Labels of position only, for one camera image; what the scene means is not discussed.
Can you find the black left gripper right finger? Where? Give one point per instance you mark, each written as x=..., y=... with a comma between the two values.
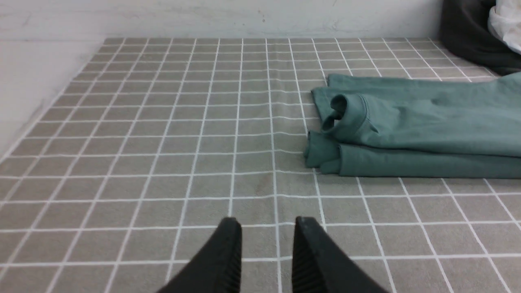
x=320, y=266

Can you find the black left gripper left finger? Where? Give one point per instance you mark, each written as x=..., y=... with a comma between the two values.
x=216, y=268

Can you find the green long sleeve shirt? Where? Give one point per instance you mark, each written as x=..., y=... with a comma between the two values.
x=392, y=127

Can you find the white shirt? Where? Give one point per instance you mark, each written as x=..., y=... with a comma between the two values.
x=504, y=23

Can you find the grey checkered tablecloth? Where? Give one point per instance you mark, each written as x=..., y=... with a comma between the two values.
x=128, y=173

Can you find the black garment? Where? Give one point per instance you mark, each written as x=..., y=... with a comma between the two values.
x=464, y=32

